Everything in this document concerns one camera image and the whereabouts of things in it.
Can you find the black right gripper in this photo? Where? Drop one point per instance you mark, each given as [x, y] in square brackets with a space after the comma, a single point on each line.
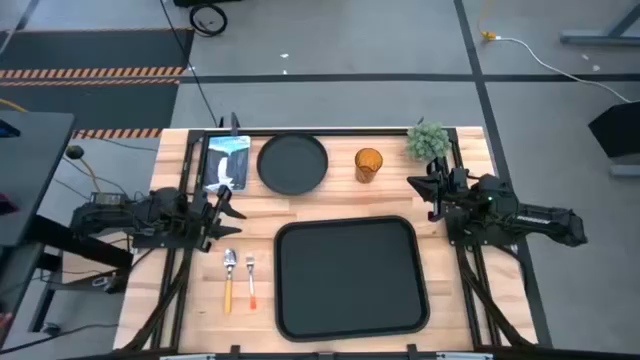
[456, 192]

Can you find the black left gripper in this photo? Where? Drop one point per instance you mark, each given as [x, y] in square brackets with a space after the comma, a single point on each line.
[202, 220]

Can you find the amber faceted plastic cup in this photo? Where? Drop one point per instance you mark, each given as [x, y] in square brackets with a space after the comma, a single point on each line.
[368, 165]

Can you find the round black plate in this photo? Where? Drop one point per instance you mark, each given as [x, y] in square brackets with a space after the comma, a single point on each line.
[292, 164]

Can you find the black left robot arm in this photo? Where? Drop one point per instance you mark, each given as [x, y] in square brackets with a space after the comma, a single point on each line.
[125, 215]

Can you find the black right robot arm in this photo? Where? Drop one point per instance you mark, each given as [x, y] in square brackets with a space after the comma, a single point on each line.
[520, 215]

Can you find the black rectangular serving tray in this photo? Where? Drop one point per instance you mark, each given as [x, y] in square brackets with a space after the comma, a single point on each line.
[350, 280]

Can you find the small green artificial plant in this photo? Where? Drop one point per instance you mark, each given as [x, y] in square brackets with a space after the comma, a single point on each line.
[428, 141]

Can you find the round black floor object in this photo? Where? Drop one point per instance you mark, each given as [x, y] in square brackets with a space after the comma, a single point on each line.
[74, 152]

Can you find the black box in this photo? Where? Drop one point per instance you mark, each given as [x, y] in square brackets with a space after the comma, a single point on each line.
[617, 130]

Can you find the dark grey desk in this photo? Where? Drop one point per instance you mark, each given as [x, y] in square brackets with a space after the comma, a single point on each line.
[30, 170]

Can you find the black mat with hazard stripes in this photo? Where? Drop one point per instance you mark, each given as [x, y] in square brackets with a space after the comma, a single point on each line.
[90, 50]

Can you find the grey metal table leg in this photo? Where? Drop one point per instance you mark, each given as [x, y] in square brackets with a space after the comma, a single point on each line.
[600, 36]

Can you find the black clamp mount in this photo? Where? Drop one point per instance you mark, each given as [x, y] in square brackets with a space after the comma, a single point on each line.
[233, 122]

